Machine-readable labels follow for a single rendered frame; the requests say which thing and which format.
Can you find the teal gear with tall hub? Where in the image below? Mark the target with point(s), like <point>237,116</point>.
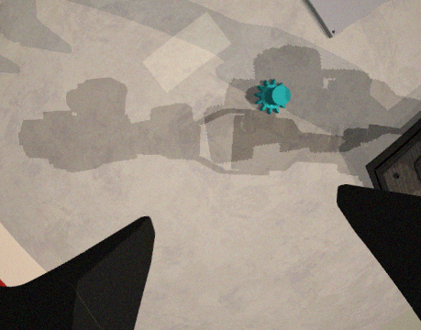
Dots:
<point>272,96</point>

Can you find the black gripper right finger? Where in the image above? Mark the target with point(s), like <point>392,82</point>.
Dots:
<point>389,223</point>

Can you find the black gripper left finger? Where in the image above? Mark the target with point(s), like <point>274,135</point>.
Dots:
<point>100,289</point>

